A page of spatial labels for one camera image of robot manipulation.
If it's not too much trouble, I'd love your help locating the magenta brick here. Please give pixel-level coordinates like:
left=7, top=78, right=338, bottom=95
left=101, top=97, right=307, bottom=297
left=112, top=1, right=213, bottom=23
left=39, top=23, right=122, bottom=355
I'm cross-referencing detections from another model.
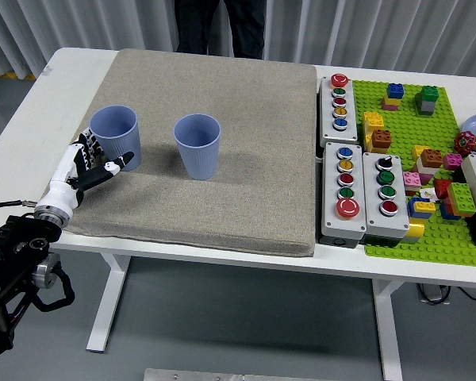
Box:
left=443, top=152, right=463, bottom=171

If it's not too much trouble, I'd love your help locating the blue yellow pink brick stack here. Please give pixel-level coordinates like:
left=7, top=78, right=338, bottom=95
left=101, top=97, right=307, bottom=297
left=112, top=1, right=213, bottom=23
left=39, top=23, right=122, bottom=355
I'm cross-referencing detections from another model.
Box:
left=382, top=82, right=405, bottom=112

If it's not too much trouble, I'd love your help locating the blue ribbed plastic cup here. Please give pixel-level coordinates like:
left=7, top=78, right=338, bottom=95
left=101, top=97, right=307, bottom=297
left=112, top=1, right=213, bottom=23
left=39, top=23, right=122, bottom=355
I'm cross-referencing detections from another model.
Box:
left=173, top=114, right=222, bottom=182
left=90, top=104, right=143, bottom=172

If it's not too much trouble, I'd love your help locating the grey-brown cushion mat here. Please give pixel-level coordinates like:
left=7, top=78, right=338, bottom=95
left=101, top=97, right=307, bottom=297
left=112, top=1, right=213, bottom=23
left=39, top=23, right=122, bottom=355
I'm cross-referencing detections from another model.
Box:
left=59, top=48, right=317, bottom=258

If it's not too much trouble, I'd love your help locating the yellow cylinder brick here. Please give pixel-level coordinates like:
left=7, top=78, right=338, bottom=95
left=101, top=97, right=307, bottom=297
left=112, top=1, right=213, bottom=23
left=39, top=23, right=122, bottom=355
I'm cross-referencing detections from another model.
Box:
left=400, top=218, right=426, bottom=244

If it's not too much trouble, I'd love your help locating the person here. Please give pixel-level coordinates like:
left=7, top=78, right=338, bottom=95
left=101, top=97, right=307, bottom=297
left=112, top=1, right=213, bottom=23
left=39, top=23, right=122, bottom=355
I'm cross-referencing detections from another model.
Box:
left=173, top=0, right=267, bottom=60

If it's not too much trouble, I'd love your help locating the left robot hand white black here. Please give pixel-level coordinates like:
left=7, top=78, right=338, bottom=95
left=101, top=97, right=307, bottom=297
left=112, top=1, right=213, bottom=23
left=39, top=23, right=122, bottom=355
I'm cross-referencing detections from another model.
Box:
left=36, top=127, right=136, bottom=218

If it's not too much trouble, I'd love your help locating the grey box large red stop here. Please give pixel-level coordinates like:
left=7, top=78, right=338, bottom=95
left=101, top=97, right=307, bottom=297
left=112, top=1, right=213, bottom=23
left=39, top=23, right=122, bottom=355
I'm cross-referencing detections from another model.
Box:
left=321, top=141, right=368, bottom=239

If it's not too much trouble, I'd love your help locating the power strip with cables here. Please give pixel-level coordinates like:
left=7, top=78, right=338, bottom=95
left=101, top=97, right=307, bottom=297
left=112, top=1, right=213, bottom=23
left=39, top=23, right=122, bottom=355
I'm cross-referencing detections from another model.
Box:
left=416, top=282, right=476, bottom=306

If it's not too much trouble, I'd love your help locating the green orange blue brick stack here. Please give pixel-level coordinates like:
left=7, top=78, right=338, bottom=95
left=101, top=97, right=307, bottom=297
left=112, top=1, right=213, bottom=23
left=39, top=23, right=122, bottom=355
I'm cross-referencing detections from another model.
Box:
left=439, top=182, right=476, bottom=221

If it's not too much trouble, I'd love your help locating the red brick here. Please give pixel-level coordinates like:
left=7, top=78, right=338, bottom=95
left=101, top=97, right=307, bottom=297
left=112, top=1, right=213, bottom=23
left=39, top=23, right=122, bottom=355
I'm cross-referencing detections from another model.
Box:
left=432, top=179, right=454, bottom=200

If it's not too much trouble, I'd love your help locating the grey box black selector switch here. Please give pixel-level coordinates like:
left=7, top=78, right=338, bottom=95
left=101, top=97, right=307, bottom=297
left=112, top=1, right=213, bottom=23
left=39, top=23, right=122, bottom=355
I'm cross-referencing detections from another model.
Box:
left=362, top=152, right=411, bottom=240

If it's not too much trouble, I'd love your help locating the brown white yellow brick stack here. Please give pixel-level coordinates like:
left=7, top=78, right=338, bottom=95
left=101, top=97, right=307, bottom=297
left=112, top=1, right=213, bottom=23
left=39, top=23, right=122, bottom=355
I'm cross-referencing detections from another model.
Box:
left=412, top=144, right=445, bottom=175

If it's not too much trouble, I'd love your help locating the green building baseplate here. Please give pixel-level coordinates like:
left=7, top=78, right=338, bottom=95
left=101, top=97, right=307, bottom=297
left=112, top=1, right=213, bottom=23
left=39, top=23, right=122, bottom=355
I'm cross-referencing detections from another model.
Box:
left=351, top=79, right=476, bottom=267

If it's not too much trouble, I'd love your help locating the red valve wheel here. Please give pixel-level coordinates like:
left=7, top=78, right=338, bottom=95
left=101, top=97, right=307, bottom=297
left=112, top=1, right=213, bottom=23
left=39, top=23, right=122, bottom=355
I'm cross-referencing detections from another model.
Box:
left=454, top=131, right=476, bottom=156

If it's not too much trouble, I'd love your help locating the green grey brick stack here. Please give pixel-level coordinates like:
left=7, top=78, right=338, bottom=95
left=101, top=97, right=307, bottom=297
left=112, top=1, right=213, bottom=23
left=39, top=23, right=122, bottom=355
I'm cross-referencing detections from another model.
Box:
left=414, top=85, right=440, bottom=117

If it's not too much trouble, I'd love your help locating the white pleated curtain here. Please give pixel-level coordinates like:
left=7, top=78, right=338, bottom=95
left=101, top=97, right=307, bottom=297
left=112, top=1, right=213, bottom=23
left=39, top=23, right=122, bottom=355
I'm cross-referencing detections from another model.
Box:
left=0, top=0, right=476, bottom=80

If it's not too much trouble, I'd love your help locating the grey five-button control box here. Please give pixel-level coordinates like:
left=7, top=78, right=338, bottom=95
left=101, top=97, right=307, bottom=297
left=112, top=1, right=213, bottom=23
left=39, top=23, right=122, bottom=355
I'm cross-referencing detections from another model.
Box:
left=318, top=73, right=359, bottom=148

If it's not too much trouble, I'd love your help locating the white table leg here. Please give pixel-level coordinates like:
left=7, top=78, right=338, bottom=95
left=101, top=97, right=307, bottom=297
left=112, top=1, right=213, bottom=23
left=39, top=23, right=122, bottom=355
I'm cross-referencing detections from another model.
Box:
left=86, top=253, right=132, bottom=353
left=371, top=279, right=405, bottom=381

